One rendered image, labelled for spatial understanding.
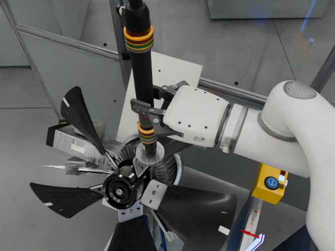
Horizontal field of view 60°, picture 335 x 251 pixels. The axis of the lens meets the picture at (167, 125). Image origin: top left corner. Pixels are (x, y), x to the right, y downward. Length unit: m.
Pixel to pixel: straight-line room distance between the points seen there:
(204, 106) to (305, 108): 0.17
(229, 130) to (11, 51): 2.86
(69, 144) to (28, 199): 1.31
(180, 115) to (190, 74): 0.57
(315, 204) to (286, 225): 1.89
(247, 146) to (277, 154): 0.05
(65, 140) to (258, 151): 0.85
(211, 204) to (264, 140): 0.51
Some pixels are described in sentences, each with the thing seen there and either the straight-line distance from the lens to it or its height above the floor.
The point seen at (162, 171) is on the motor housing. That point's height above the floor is 1.15.
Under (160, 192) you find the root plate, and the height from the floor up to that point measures 1.18.
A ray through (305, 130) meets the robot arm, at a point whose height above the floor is 1.76.
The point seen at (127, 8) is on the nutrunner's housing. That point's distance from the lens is 0.42.
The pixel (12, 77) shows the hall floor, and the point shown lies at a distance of 3.30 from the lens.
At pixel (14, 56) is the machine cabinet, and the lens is 3.24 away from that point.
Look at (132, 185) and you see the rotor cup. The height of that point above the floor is 1.26.
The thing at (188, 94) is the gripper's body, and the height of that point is 1.67.
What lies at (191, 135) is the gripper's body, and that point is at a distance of 0.50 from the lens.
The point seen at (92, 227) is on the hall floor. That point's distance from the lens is 2.22.
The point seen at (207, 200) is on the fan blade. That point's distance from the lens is 0.96.
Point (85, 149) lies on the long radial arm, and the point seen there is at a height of 1.12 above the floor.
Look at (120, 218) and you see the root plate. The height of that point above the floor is 1.11.
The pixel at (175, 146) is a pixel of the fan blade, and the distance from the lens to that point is 0.84.
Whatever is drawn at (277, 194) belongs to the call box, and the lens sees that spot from 1.16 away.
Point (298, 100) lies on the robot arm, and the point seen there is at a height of 1.77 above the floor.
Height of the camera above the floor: 2.07
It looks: 55 degrees down
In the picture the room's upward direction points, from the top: straight up
